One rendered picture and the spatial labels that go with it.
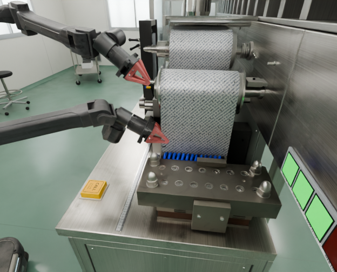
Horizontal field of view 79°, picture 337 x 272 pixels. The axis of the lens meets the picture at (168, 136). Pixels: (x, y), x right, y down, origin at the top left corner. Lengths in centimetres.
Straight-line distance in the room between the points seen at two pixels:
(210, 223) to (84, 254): 45
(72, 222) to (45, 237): 121
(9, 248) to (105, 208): 103
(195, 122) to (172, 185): 22
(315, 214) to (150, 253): 49
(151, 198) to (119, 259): 28
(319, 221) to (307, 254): 152
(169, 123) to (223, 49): 36
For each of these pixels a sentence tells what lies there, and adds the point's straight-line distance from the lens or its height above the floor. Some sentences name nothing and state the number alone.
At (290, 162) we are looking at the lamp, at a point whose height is 120.
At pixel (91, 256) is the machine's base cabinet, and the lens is 86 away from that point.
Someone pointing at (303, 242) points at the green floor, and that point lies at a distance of 199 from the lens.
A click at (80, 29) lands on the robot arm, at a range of 74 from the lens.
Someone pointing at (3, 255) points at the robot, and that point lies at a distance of 171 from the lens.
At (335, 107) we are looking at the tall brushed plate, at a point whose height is 134.
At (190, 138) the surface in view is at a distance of 71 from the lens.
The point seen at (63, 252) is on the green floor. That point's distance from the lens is 184.
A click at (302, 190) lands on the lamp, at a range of 47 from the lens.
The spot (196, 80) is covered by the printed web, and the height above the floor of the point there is 129.
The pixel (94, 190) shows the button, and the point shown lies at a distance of 80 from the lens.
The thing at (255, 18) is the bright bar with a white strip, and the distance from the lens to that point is 92.
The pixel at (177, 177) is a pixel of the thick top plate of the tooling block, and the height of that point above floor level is 103.
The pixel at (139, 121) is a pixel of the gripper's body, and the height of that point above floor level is 116.
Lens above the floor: 147
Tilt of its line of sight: 32 degrees down
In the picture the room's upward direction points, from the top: straight up
